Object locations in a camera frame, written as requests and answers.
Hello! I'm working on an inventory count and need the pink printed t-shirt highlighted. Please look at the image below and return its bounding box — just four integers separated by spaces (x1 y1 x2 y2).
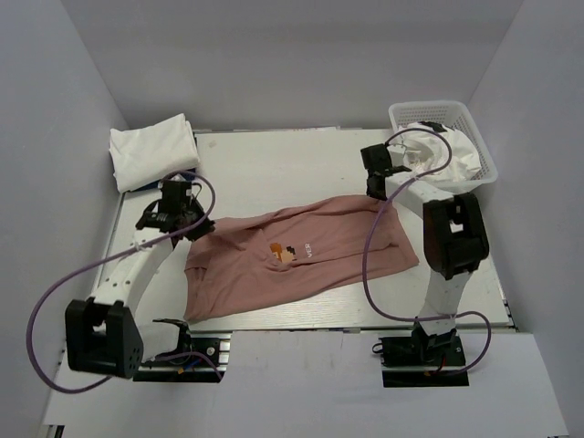
184 195 419 322

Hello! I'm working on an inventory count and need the white printed t-shirt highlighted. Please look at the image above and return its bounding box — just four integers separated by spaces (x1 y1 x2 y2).
390 121 481 183

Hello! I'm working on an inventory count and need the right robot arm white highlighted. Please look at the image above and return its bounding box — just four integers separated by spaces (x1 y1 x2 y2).
360 144 489 364

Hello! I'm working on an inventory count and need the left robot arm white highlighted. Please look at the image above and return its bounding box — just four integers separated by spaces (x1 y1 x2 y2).
65 176 214 379

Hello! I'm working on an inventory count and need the folded blue t-shirt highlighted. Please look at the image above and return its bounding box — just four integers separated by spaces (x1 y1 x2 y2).
133 168 196 193

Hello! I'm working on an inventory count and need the folded white t-shirt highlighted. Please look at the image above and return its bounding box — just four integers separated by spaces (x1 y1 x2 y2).
109 113 200 193

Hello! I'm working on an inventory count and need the white plastic basket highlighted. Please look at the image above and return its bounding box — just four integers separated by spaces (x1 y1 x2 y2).
388 100 498 193

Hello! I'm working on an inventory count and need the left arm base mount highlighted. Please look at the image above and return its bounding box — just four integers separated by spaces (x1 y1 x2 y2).
133 318 231 383

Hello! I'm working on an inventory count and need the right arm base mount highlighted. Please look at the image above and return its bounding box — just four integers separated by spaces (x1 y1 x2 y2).
371 322 469 389

